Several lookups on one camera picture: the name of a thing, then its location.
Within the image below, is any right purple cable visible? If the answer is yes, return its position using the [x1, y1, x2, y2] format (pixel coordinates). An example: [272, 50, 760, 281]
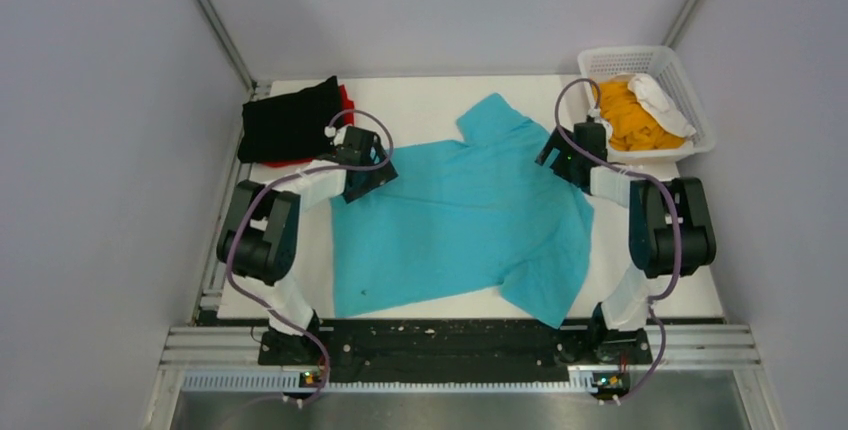
[553, 77, 684, 405]

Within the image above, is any purple cable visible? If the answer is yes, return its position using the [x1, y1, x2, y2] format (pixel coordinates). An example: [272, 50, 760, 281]
[553, 77, 684, 405]
[223, 108, 395, 408]

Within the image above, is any white t-shirt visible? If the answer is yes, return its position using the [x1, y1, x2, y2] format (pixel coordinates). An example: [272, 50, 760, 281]
[627, 73, 697, 139]

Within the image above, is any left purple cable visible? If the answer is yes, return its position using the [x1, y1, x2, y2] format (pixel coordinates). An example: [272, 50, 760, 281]
[223, 108, 395, 408]

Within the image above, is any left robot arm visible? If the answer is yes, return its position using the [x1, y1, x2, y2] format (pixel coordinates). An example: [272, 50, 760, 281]
[216, 125, 398, 366]

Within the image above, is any aluminium frame rail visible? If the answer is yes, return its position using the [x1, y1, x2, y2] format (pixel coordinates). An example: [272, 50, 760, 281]
[142, 79, 274, 430]

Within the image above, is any folded red t-shirt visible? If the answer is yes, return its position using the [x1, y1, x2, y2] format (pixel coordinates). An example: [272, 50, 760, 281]
[257, 79, 354, 168]

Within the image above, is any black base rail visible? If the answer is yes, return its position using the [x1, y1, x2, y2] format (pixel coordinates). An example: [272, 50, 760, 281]
[258, 319, 653, 384]

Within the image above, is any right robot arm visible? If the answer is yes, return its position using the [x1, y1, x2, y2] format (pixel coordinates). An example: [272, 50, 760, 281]
[536, 122, 717, 362]

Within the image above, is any folded black t-shirt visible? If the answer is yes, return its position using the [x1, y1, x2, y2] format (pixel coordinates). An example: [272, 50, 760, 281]
[237, 76, 343, 165]

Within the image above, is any white plastic basket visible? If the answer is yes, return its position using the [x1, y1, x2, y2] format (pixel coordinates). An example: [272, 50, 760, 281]
[578, 45, 716, 163]

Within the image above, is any cyan t-shirt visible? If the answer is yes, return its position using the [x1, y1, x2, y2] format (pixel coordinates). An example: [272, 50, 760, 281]
[332, 93, 594, 327]

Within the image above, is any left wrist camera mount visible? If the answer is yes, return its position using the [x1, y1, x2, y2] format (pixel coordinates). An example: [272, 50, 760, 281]
[324, 125, 351, 147]

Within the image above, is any orange t-shirt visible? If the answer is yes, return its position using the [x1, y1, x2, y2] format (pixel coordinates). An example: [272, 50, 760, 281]
[593, 81, 686, 152]

